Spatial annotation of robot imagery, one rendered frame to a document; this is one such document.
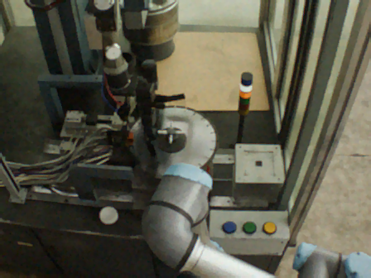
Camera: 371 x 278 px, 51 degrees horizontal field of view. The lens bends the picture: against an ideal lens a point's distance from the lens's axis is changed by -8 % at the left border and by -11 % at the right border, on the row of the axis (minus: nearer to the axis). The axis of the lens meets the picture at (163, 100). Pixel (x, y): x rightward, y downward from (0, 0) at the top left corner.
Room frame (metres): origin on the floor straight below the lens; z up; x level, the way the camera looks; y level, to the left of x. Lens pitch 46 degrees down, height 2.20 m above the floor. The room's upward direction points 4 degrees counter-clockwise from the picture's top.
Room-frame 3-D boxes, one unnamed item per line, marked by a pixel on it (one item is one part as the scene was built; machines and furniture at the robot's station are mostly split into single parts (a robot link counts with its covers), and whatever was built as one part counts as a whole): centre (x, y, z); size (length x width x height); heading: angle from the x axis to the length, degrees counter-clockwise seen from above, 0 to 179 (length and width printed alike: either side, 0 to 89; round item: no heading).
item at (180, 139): (1.01, -0.02, 0.96); 0.11 x 0.11 x 0.03
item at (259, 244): (0.64, -0.26, 0.82); 0.28 x 0.11 x 0.15; 81
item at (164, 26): (1.80, 0.04, 0.93); 0.31 x 0.31 x 0.36
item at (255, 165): (0.90, -0.34, 0.82); 0.18 x 0.18 x 0.15; 81
